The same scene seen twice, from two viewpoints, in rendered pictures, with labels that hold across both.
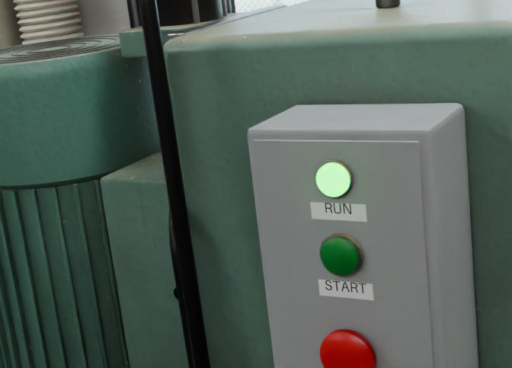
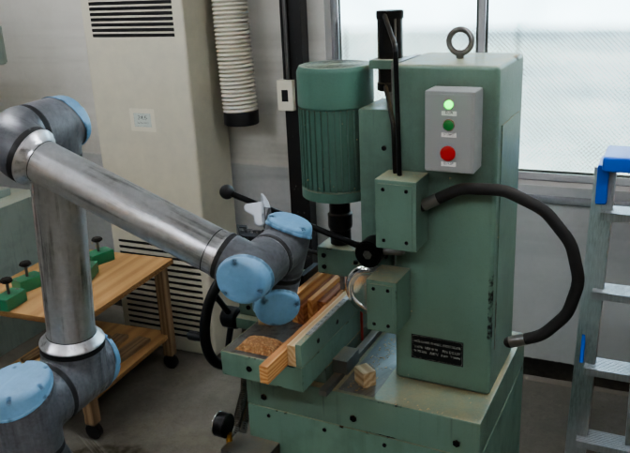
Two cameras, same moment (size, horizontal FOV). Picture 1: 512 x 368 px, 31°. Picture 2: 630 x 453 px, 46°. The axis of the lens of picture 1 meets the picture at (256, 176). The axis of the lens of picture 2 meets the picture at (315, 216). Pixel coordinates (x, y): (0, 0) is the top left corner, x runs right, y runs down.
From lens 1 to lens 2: 102 cm
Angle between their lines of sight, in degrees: 4
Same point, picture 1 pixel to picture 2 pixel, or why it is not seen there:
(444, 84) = (478, 82)
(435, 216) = (474, 114)
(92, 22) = (255, 45)
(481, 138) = (487, 97)
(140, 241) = (370, 130)
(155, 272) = (375, 141)
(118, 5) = (272, 37)
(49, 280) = (335, 143)
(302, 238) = (438, 121)
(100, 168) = (355, 106)
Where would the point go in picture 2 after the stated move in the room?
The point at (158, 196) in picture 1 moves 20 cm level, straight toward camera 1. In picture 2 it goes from (380, 114) to (406, 133)
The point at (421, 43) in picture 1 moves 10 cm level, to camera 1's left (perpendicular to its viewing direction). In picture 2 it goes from (472, 70) to (421, 73)
